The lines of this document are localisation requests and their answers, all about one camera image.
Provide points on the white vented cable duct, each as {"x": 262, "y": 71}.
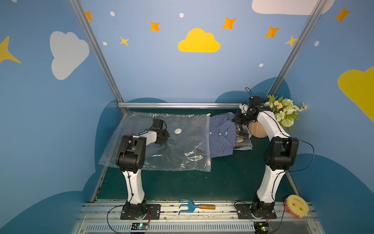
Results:
{"x": 170, "y": 227}

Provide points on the clear plastic vacuum bag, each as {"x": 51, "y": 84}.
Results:
{"x": 182, "y": 144}

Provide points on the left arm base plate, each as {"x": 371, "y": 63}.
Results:
{"x": 140, "y": 211}

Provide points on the left green circuit board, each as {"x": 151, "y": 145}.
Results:
{"x": 139, "y": 226}

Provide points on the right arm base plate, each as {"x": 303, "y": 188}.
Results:
{"x": 245, "y": 211}

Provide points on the right aluminium corner post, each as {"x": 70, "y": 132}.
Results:
{"x": 303, "y": 36}

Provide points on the yellow smiley sponge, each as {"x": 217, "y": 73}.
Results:
{"x": 297, "y": 206}

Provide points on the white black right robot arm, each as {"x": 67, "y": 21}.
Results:
{"x": 279, "y": 156}

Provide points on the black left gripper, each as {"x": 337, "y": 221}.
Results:
{"x": 163, "y": 136}

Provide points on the blue garden fork wooden handle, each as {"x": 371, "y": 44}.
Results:
{"x": 188, "y": 206}

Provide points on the tan ribbed flower pot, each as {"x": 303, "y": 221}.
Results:
{"x": 257, "y": 130}

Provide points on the left aluminium corner post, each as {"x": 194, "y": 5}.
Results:
{"x": 84, "y": 22}

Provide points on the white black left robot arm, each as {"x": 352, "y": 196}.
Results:
{"x": 131, "y": 158}

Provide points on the right green circuit board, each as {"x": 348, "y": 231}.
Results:
{"x": 261, "y": 228}

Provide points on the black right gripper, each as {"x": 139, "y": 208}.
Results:
{"x": 241, "y": 117}

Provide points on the green circuit board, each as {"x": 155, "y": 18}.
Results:
{"x": 139, "y": 226}
{"x": 261, "y": 228}

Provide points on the aluminium corner post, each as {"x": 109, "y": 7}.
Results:
{"x": 84, "y": 22}
{"x": 303, "y": 36}

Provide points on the white green artificial flowers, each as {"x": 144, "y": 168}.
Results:
{"x": 285, "y": 111}

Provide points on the aluminium back frame rail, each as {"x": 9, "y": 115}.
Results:
{"x": 141, "y": 105}

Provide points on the blue checked shirt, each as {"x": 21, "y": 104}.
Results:
{"x": 219, "y": 138}

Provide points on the aluminium front mounting rail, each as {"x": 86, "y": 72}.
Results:
{"x": 105, "y": 209}

